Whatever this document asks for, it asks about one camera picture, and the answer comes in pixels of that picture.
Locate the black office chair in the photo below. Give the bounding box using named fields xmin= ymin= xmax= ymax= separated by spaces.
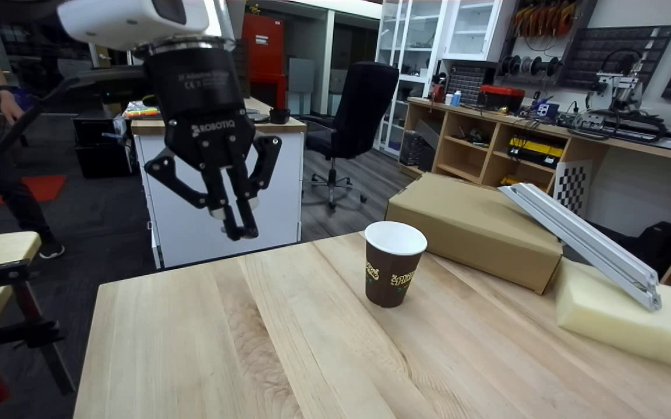
xmin=305 ymin=61 xmax=398 ymax=209

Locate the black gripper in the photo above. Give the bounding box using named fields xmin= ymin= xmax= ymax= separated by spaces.
xmin=145 ymin=38 xmax=281 ymax=239

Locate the grey aluminium extrusion rail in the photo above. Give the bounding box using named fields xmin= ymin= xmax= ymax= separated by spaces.
xmin=502 ymin=181 xmax=662 ymax=313

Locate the brown paper cup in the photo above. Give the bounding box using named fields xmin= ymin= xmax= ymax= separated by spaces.
xmin=363 ymin=222 xmax=429 ymax=307

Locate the white cabinet with wood top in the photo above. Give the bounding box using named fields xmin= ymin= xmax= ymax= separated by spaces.
xmin=131 ymin=99 xmax=305 ymax=267

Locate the small wooden side table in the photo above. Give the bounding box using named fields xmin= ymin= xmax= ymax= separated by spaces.
xmin=0 ymin=234 xmax=75 ymax=403

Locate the wooden shelf workbench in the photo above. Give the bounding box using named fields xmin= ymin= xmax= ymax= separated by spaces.
xmin=405 ymin=99 xmax=671 ymax=284

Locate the cream foam block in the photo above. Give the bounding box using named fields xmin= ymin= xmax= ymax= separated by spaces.
xmin=558 ymin=261 xmax=671 ymax=366

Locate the red floor mat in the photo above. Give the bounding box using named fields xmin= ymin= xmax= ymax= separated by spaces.
xmin=0 ymin=175 xmax=67 ymax=202

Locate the brown cardboard box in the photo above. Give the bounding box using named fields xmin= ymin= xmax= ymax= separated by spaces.
xmin=388 ymin=173 xmax=561 ymax=293

